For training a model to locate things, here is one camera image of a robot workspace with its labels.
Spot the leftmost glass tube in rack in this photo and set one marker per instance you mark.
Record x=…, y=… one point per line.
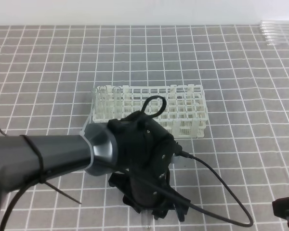
x=96, y=103

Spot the spare glass tubes bundle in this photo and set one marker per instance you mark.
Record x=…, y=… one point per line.
x=275, y=32

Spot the clear glass test tube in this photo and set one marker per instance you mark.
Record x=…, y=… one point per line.
x=146, y=219

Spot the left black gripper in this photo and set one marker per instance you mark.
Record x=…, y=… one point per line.
x=144, y=192

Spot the glass tube in rack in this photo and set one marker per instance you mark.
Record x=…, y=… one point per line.
x=96, y=103
x=104, y=99

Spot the white plastic test tube rack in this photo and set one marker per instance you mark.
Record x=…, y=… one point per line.
x=186, y=113

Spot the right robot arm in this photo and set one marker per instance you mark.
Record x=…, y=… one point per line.
x=281, y=208

